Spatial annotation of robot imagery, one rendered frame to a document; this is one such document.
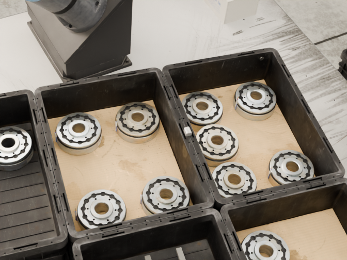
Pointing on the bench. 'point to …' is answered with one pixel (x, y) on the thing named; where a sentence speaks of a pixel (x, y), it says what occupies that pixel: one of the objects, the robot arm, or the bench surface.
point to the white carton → (233, 9)
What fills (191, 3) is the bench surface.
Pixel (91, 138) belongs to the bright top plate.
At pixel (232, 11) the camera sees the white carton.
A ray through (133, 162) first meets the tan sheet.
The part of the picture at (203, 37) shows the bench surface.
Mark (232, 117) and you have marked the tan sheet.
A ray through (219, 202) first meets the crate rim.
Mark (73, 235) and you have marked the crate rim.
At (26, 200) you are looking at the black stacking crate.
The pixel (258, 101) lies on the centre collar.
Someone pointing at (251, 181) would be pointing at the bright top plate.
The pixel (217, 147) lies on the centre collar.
